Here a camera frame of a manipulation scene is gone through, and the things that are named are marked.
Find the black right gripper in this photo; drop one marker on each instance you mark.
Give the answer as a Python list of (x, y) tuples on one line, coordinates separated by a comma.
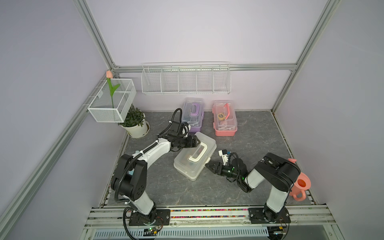
[(218, 166)]

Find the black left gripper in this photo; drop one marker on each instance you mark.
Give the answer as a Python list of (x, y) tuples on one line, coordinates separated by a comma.
[(193, 144)]

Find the white toolbox clear lid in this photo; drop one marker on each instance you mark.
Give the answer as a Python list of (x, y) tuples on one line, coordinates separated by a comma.
[(191, 161)]

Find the purple toolbox clear lid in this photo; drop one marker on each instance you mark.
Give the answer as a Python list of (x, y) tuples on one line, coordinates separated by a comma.
[(193, 113)]

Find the pink toolbox clear lid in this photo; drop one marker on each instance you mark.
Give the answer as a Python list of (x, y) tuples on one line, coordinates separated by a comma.
[(225, 120)]

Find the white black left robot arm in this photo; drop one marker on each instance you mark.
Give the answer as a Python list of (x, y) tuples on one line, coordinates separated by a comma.
[(129, 180)]

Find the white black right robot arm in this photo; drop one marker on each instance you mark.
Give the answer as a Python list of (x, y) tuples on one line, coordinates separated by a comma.
[(279, 172)]

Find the yellow tape measure in pink box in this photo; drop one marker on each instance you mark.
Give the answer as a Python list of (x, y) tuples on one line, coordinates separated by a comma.
[(222, 117)]

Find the potted green plant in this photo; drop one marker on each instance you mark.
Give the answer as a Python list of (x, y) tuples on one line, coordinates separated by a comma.
[(135, 123)]

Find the pink watering can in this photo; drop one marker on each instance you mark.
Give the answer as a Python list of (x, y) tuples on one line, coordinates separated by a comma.
[(302, 184)]

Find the small white mesh basket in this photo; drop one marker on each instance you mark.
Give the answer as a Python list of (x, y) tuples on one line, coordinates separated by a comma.
[(101, 106)]

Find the pink artificial tulip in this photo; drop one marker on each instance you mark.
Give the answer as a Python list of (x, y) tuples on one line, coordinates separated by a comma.
[(112, 88)]

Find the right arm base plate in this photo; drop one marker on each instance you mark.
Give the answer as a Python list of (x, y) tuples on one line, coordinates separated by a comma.
[(264, 215)]

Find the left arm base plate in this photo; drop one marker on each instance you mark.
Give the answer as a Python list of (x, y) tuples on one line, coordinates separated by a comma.
[(157, 217)]

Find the long white wire basket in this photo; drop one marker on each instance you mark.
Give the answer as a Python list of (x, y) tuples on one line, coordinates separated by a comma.
[(186, 78)]

